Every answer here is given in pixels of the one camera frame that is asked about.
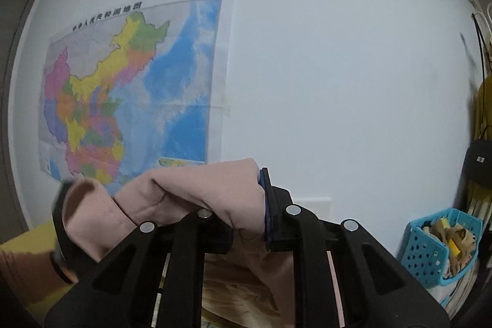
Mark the yellow patterned bed blanket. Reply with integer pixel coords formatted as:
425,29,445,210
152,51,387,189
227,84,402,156
1,222,73,327

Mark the blue perforated plastic basket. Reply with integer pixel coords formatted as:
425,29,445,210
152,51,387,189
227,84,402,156
399,207,485,307

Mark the colourful wall map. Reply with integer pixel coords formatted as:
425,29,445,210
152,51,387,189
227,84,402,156
38,0,235,192

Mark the white wall socket panel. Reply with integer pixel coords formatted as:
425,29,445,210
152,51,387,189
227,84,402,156
294,197,333,221

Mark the grey wooden door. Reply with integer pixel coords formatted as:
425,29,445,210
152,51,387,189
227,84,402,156
0,0,39,244

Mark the pink jacket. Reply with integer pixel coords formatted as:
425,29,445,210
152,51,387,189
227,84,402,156
61,157,301,328

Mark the black hanging bag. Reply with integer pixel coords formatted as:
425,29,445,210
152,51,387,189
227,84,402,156
464,139,492,189

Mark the beige crumpled garment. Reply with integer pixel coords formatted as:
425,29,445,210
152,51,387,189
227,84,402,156
202,254,284,327

